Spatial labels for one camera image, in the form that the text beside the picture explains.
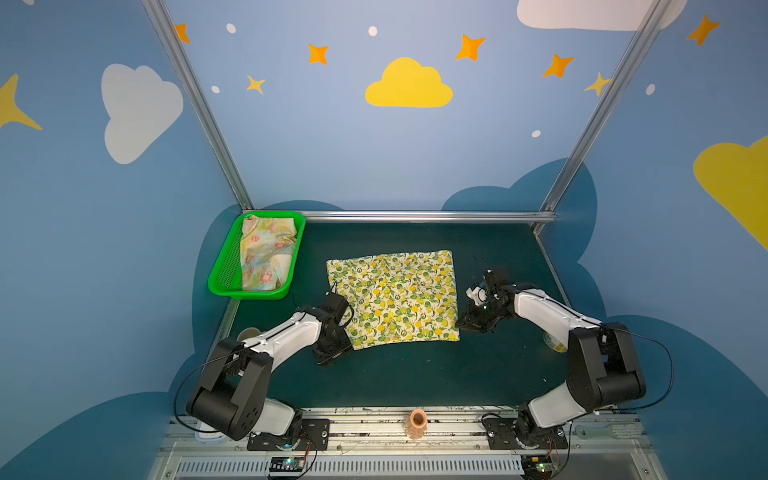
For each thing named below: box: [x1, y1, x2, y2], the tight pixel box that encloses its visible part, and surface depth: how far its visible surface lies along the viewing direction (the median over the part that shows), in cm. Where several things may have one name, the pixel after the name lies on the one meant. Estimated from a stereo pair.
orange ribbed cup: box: [406, 408, 428, 440], surface depth 69 cm
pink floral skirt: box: [240, 215, 297, 291], surface depth 113 cm
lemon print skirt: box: [326, 250, 460, 351], surface depth 101 cm
